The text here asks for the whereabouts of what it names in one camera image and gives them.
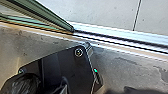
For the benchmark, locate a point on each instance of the metal door threshold rail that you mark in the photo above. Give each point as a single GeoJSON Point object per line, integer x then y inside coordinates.
{"type": "Point", "coordinates": [123, 36]}

